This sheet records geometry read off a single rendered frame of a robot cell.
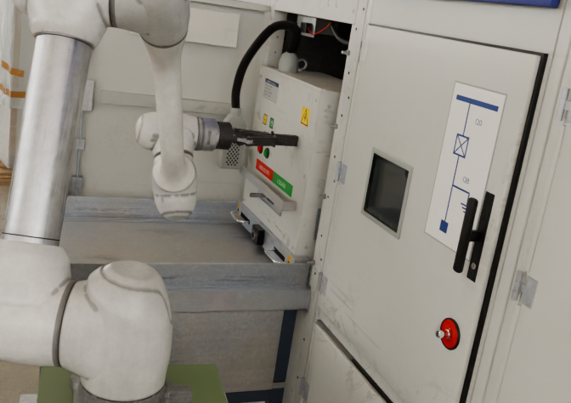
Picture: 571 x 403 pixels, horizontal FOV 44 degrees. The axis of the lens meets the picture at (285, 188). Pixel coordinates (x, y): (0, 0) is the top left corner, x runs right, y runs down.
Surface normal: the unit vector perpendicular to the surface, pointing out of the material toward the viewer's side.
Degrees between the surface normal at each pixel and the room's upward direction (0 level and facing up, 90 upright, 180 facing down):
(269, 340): 90
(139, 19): 138
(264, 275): 90
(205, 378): 1
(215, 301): 90
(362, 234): 90
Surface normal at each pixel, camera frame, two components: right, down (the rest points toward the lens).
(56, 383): 0.15, -0.95
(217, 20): 0.26, 0.29
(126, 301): 0.21, -0.18
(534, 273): -0.92, -0.04
